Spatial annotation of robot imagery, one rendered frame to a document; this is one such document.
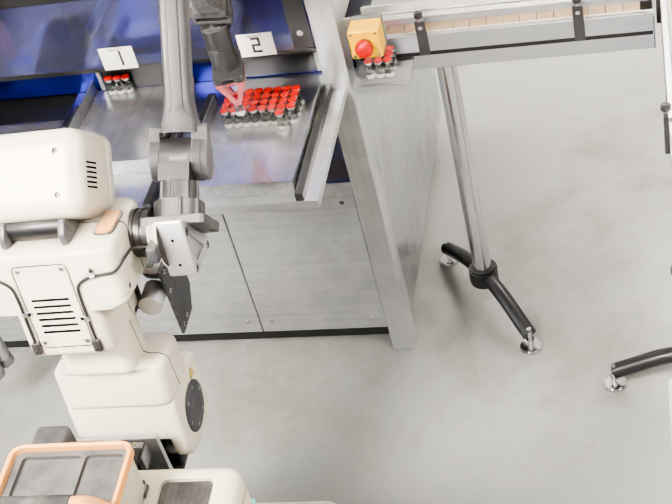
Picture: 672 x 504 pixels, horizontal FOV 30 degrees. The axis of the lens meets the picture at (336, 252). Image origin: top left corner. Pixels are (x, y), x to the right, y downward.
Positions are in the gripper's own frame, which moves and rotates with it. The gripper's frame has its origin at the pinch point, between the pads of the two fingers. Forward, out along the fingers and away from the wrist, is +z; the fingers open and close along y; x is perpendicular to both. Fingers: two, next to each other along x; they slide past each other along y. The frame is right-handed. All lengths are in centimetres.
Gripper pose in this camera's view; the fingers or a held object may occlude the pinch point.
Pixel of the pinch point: (237, 99)
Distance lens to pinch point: 279.6
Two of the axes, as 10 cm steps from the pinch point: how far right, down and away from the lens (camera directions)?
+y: -1.0, -6.6, 7.4
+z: 2.1, 7.1, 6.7
